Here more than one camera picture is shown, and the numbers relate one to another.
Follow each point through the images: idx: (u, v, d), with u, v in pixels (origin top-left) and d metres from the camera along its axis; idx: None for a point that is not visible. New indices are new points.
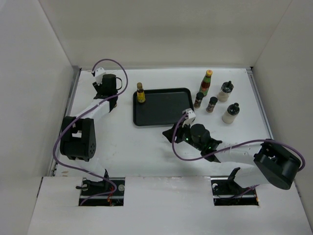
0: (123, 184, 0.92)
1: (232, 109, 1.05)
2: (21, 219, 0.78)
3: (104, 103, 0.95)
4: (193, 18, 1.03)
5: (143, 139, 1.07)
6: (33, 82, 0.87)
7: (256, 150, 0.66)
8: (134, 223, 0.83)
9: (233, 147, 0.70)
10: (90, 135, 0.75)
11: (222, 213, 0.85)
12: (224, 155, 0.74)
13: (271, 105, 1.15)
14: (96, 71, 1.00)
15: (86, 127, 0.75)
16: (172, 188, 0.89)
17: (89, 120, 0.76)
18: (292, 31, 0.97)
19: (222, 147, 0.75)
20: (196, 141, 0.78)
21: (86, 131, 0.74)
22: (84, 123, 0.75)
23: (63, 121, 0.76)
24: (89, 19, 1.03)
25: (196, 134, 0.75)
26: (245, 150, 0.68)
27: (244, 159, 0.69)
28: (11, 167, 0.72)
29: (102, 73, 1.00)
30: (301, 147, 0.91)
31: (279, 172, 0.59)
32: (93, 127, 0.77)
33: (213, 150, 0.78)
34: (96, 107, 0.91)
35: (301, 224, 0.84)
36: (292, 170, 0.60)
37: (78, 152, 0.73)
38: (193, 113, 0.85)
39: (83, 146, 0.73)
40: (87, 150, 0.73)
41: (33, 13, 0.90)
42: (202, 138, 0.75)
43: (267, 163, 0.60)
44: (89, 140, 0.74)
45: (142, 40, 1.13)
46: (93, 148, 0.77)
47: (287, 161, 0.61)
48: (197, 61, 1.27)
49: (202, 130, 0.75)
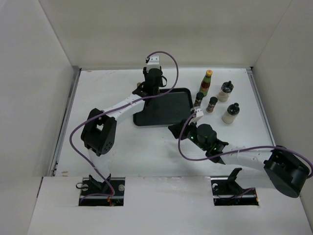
0: (123, 184, 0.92)
1: (232, 109, 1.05)
2: (21, 218, 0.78)
3: (139, 102, 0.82)
4: (193, 18, 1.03)
5: (143, 140, 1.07)
6: (33, 82, 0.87)
7: (266, 156, 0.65)
8: (135, 223, 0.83)
9: (241, 151, 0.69)
10: (109, 135, 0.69)
11: (222, 213, 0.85)
12: (231, 158, 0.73)
13: (271, 105, 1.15)
14: (150, 59, 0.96)
15: (108, 126, 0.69)
16: (172, 188, 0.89)
17: (113, 120, 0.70)
18: (291, 31, 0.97)
19: (229, 149, 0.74)
20: (201, 141, 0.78)
21: (105, 129, 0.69)
22: (107, 122, 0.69)
23: (92, 112, 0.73)
24: (89, 19, 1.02)
25: (202, 135, 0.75)
26: (254, 154, 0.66)
27: (252, 165, 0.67)
28: (11, 168, 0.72)
29: (154, 64, 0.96)
30: (301, 147, 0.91)
31: (287, 180, 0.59)
32: (114, 128, 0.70)
33: (218, 151, 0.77)
34: (127, 105, 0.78)
35: (301, 224, 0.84)
36: (301, 178, 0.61)
37: (94, 146, 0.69)
38: (201, 112, 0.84)
39: (100, 142, 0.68)
40: (101, 146, 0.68)
41: (33, 12, 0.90)
42: (208, 140, 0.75)
43: (277, 170, 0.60)
44: (106, 139, 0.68)
45: (141, 40, 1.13)
46: (108, 146, 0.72)
47: (296, 169, 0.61)
48: (197, 61, 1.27)
49: (209, 132, 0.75)
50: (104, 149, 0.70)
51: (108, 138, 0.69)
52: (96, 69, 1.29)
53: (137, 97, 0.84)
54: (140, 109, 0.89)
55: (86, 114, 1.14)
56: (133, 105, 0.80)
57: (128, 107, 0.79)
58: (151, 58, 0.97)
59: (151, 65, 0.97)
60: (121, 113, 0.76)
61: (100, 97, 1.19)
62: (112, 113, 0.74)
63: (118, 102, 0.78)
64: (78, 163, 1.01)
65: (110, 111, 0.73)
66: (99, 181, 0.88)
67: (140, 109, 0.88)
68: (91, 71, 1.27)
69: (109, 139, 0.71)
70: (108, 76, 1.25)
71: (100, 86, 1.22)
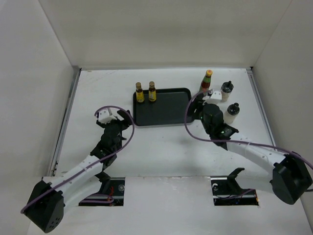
0: (123, 184, 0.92)
1: (232, 109, 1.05)
2: (21, 219, 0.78)
3: (95, 166, 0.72)
4: (192, 18, 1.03)
5: (143, 140, 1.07)
6: (33, 82, 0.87)
7: (277, 159, 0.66)
8: (134, 223, 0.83)
9: (252, 144, 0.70)
10: (55, 213, 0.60)
11: (222, 213, 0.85)
12: (237, 148, 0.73)
13: (272, 105, 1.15)
14: (100, 114, 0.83)
15: (53, 202, 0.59)
16: (171, 188, 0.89)
17: (60, 197, 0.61)
18: (291, 31, 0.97)
19: (237, 138, 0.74)
20: (206, 123, 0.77)
21: (49, 207, 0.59)
22: (52, 198, 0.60)
23: (37, 185, 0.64)
24: (89, 20, 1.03)
25: (208, 114, 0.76)
26: (265, 154, 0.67)
27: (259, 161, 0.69)
28: (11, 167, 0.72)
29: (106, 117, 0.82)
30: (301, 147, 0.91)
31: (291, 185, 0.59)
32: (61, 204, 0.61)
33: (225, 136, 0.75)
34: (78, 174, 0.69)
35: (301, 224, 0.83)
36: (302, 188, 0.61)
37: (36, 223, 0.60)
38: (218, 97, 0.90)
39: (43, 220, 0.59)
40: (45, 225, 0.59)
41: (33, 13, 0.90)
42: (213, 119, 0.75)
43: (285, 175, 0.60)
44: (49, 220, 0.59)
45: (141, 40, 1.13)
46: (55, 220, 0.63)
47: (302, 178, 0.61)
48: (197, 61, 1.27)
49: (214, 111, 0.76)
50: (49, 226, 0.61)
51: (53, 216, 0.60)
52: (96, 69, 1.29)
53: (95, 159, 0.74)
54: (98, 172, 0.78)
55: (85, 114, 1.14)
56: (88, 172, 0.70)
57: (82, 174, 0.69)
58: (100, 113, 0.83)
59: (103, 119, 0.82)
60: (72, 183, 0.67)
61: (100, 97, 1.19)
62: (60, 186, 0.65)
63: (70, 170, 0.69)
64: (77, 163, 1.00)
65: (58, 185, 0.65)
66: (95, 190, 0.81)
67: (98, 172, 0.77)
68: (91, 71, 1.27)
69: (55, 216, 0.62)
70: (108, 76, 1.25)
71: (100, 85, 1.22)
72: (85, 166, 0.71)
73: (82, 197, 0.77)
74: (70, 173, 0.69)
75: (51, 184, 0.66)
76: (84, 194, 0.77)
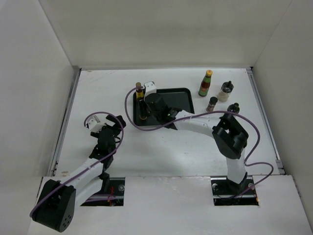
0: (123, 184, 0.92)
1: (232, 109, 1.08)
2: (22, 219, 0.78)
3: (98, 166, 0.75)
4: (192, 18, 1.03)
5: (143, 140, 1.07)
6: (33, 82, 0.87)
7: (213, 122, 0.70)
8: (133, 223, 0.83)
9: (193, 117, 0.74)
10: (68, 208, 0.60)
11: (221, 213, 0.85)
12: (184, 125, 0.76)
13: (272, 105, 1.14)
14: (89, 124, 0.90)
15: (65, 197, 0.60)
16: (171, 188, 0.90)
17: (72, 190, 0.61)
18: (291, 31, 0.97)
19: (182, 116, 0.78)
20: (152, 110, 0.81)
21: (62, 202, 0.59)
22: (64, 192, 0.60)
23: (46, 184, 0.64)
24: (89, 20, 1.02)
25: (149, 102, 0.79)
26: (205, 121, 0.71)
27: (201, 130, 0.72)
28: (12, 168, 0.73)
29: (95, 124, 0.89)
30: (301, 147, 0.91)
31: (231, 144, 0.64)
32: (73, 198, 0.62)
33: (172, 117, 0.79)
34: (84, 172, 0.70)
35: (301, 224, 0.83)
36: (242, 143, 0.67)
37: (49, 224, 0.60)
38: (151, 86, 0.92)
39: (56, 218, 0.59)
40: (58, 224, 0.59)
41: (33, 13, 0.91)
42: (155, 105, 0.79)
43: (223, 135, 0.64)
44: (63, 215, 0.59)
45: (141, 40, 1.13)
46: (68, 219, 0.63)
47: (239, 134, 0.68)
48: (197, 61, 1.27)
49: (155, 98, 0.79)
50: (62, 225, 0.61)
51: (67, 211, 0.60)
52: (96, 69, 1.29)
53: (95, 160, 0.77)
54: (97, 175, 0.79)
55: (85, 114, 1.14)
56: (93, 170, 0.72)
57: (86, 173, 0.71)
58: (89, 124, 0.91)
59: (93, 128, 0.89)
60: (79, 180, 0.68)
61: (100, 97, 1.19)
62: (69, 182, 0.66)
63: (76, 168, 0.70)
64: (77, 163, 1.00)
65: (68, 181, 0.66)
66: (95, 191, 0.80)
67: (98, 175, 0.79)
68: (91, 71, 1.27)
69: (68, 212, 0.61)
70: (107, 77, 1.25)
71: (100, 86, 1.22)
72: (89, 165, 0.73)
73: (86, 197, 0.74)
74: (74, 173, 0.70)
75: (59, 181, 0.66)
76: (87, 194, 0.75)
